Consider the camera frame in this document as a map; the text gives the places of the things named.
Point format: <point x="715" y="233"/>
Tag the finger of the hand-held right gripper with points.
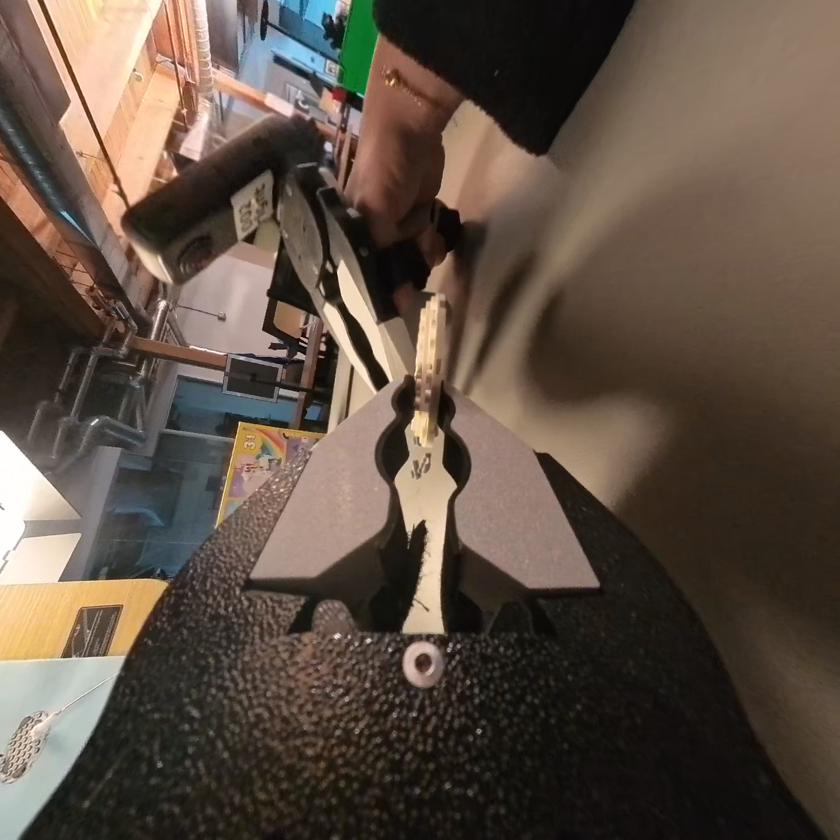
<point x="344" y="341"/>
<point x="387" y="334"/>

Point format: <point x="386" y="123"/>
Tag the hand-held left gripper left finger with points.
<point x="315" y="518"/>

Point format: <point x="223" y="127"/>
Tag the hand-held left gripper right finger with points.
<point x="518" y="518"/>

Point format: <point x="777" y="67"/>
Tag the round cream lego plate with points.
<point x="430" y="367"/>

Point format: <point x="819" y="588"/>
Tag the small grey lego bracket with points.
<point x="420" y="467"/>

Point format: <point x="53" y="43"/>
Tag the yellow lego set box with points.
<point x="262" y="453"/>

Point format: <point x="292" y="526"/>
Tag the person's right hand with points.
<point x="394" y="164"/>

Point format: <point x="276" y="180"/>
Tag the dark screen on stand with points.
<point x="253" y="375"/>

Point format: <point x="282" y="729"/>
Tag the stack of green trays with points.
<point x="358" y="46"/>

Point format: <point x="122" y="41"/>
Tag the white studio light panel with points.
<point x="33" y="512"/>

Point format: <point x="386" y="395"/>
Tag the wooden board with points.
<point x="39" y="610"/>

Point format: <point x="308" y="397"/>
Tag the pale blue printed card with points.
<point x="65" y="695"/>

